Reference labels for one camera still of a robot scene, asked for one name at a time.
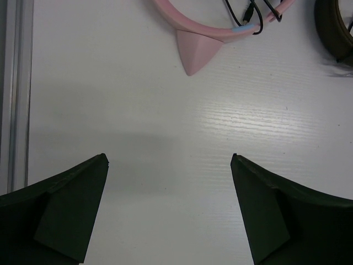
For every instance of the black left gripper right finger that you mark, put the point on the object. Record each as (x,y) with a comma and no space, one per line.
(288,223)

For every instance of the pink blue cat-ear headphones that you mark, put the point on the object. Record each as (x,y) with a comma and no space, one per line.
(198,43)

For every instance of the aluminium table edge rail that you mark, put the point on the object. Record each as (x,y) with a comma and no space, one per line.
(16,61)

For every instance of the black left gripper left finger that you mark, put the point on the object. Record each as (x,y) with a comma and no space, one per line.
(51,221)

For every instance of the brown silver headphones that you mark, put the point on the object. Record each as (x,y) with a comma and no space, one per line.
(334,34)

